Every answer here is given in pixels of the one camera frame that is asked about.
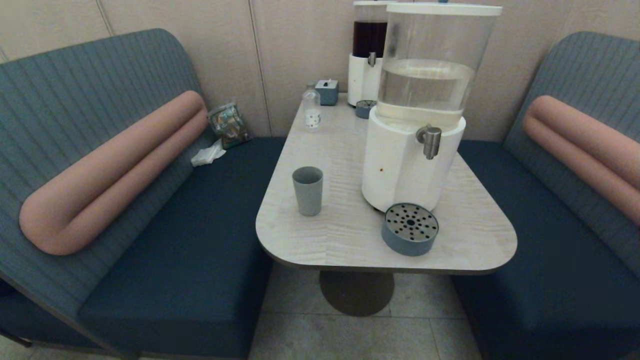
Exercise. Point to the grey plastic cup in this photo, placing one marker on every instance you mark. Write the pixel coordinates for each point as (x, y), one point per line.
(307, 195)

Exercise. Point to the steel water dispenser tap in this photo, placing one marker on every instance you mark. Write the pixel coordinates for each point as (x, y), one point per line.
(431, 143)

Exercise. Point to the clear plastic bottle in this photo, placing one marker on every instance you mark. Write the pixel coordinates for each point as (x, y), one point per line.
(312, 113)

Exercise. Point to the clear water dispenser white base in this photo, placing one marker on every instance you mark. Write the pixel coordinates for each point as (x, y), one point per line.
(400, 165)

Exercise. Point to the small blue round drip tray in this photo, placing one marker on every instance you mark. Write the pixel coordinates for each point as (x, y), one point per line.
(365, 110)

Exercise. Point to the blue-grey tissue box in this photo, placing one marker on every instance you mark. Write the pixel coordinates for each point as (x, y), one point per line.
(327, 92)

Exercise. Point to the patterned snack bag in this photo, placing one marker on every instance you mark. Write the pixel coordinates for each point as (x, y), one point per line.
(229, 126)

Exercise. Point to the large blue round drip tray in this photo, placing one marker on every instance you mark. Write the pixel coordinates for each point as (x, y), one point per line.
(410, 242)

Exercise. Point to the dark beverage dispenser white base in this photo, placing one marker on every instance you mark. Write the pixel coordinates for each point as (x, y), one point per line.
(362, 75)

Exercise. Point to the crumpled white tissue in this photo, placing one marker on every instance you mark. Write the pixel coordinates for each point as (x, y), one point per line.
(207, 155)

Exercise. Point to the teal upholstered booth sofa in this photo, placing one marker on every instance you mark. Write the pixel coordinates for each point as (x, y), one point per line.
(200, 225)
(550, 250)

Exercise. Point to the small steel beverage tap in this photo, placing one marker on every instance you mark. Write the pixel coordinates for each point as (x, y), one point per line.
(372, 59)

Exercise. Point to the pink tubular bolster cushion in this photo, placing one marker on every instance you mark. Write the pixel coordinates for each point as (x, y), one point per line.
(585, 145)
(110, 170)

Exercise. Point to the round grey table pedestal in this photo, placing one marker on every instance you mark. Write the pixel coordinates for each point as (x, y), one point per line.
(357, 295)

